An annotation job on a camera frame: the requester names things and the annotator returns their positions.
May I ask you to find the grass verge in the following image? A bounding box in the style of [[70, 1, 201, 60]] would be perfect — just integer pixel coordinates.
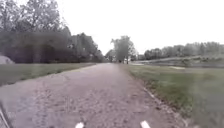
[[0, 62, 98, 88]]

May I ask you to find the robot's own part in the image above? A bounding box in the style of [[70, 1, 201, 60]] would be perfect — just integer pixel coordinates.
[[140, 120, 151, 128], [75, 122, 85, 128]]

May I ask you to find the distant row of trees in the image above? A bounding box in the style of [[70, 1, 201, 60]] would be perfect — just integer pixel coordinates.
[[139, 41, 224, 61]]

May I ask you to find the group of roadside trees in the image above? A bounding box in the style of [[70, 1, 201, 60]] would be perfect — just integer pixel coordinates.
[[110, 35, 138, 65]]

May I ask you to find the grey road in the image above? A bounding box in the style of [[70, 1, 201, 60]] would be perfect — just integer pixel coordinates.
[[132, 56, 224, 66]]

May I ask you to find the reddish gravel path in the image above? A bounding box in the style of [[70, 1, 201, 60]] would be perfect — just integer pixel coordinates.
[[0, 62, 193, 128]]

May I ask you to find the grass field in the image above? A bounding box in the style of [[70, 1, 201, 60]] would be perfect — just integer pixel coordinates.
[[120, 63, 224, 128]]

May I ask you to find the wood of dark trees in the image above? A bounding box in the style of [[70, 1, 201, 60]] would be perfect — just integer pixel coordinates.
[[0, 0, 106, 65]]

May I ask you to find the pale building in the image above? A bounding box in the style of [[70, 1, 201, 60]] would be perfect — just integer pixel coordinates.
[[0, 54, 16, 65]]

